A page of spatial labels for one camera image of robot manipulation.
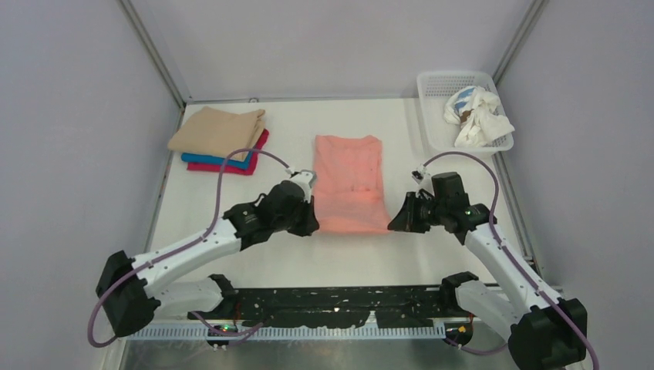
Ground beige folded t-shirt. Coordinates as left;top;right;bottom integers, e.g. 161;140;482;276
167;107;265;158

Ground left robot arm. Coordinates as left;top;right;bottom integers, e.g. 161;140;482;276
87;171;319;338

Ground salmon pink t-shirt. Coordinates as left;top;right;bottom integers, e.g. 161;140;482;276
313;136;390;234

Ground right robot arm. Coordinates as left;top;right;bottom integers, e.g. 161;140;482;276
388;172;590;369

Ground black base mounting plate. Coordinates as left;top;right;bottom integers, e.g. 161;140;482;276
200;285;470;328

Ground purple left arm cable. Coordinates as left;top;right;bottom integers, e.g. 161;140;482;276
86;148;298;349

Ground blue folded t-shirt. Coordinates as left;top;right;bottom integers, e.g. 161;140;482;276
180;152;254;170

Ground white plastic basket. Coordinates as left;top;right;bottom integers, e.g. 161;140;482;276
416;71;514;157

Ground white slotted cable duct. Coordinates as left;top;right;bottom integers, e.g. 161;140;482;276
128;322;446;341

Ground white crumpled t-shirt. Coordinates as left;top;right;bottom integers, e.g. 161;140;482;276
443;86;515;148

